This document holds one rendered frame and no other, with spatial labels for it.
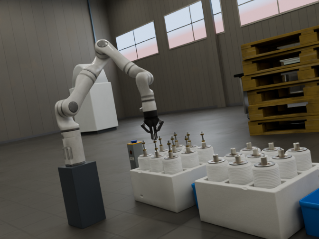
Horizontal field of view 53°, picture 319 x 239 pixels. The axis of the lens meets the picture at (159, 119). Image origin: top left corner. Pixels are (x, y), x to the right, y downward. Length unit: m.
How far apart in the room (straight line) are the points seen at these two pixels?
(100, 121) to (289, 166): 6.59
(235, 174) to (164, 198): 0.48
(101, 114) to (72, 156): 6.08
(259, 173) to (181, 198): 0.51
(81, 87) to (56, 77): 10.57
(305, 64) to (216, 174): 2.20
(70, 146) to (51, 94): 10.44
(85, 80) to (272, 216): 1.08
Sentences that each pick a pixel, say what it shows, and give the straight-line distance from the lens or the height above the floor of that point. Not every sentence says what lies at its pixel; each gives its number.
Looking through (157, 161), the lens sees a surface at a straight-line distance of 1.68.
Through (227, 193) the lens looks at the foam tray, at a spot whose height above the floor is 0.15.
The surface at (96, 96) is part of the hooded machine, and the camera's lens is 7.66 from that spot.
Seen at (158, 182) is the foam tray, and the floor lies 0.14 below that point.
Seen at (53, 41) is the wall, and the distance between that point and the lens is 12.52.
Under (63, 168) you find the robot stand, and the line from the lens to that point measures 1.65.
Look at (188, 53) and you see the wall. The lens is 10.91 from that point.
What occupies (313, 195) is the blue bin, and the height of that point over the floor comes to 0.11.
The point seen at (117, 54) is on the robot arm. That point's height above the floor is 0.83.
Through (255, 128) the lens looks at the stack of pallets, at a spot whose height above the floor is 0.07.
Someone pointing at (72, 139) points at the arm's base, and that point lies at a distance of 1.61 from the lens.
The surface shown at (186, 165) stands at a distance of 1.67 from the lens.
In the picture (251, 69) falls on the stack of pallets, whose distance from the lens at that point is 3.55.
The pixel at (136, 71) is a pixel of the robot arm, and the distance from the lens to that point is 1.71.
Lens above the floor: 0.55
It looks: 3 degrees down
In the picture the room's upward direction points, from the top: 10 degrees counter-clockwise
